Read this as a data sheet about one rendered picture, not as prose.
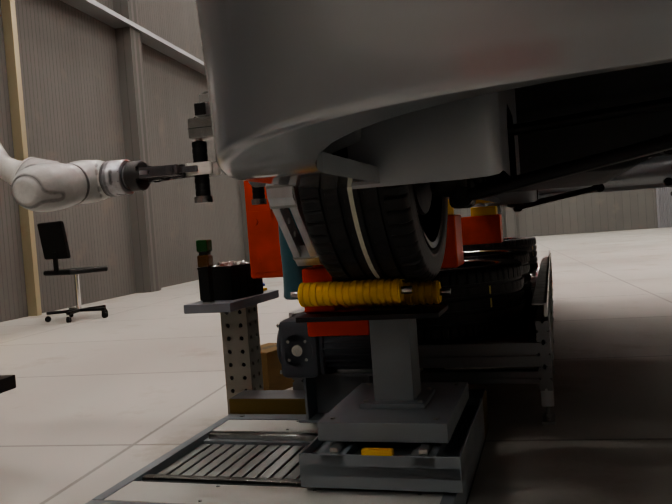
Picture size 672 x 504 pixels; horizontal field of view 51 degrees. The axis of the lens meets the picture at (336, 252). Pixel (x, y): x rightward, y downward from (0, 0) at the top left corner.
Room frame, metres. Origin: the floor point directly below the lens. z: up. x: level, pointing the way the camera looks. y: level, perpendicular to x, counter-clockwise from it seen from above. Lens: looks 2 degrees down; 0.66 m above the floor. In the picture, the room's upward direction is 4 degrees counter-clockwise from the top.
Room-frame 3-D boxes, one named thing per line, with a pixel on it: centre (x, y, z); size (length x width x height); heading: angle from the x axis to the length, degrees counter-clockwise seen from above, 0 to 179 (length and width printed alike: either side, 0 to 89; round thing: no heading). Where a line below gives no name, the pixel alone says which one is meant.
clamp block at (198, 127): (1.71, 0.28, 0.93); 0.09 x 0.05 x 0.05; 73
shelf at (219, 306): (2.52, 0.37, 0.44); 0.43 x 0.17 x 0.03; 163
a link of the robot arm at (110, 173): (1.78, 0.52, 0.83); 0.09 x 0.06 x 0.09; 163
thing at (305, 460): (1.76, -0.13, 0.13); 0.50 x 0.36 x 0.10; 163
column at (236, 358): (2.55, 0.36, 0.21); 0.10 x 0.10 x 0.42; 73
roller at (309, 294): (1.67, -0.03, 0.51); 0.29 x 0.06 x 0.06; 73
